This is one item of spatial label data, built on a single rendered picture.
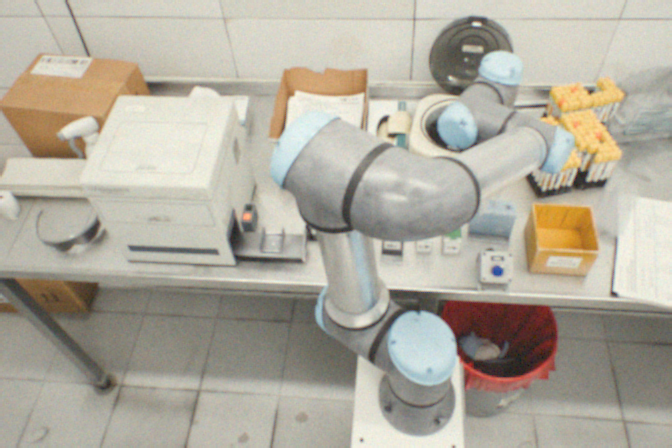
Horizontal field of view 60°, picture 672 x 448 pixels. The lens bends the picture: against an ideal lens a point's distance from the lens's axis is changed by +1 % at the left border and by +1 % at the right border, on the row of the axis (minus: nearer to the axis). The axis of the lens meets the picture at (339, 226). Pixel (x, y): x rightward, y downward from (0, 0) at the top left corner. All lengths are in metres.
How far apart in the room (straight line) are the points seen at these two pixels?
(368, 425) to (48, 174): 1.10
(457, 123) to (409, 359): 0.41
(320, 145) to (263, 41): 1.05
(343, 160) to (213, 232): 0.68
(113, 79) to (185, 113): 0.41
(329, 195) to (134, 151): 0.70
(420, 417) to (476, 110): 0.56
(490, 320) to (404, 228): 1.41
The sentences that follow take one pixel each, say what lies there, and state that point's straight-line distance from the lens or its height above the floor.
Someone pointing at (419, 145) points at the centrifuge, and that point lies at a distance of 1.48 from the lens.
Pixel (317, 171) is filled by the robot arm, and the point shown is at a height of 1.53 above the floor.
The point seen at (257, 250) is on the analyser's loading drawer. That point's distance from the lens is 1.39.
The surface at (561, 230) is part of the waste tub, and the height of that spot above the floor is 0.88.
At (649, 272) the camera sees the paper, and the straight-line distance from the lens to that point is 1.49.
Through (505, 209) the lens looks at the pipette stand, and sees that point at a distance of 1.39.
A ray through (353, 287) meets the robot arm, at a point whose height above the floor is 1.25.
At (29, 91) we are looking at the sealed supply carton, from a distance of 1.80.
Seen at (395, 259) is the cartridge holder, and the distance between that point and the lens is 1.38.
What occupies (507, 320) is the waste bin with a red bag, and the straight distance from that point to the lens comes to 2.04.
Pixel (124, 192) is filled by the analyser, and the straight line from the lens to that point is 1.28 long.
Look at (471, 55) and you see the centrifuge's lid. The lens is 1.66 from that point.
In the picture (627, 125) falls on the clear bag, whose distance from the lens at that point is 1.74.
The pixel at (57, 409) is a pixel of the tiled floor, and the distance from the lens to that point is 2.45.
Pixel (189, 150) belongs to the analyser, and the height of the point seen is 1.17.
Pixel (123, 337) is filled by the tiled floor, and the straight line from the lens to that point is 2.47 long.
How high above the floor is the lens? 2.04
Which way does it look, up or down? 53 degrees down
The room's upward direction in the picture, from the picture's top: 5 degrees counter-clockwise
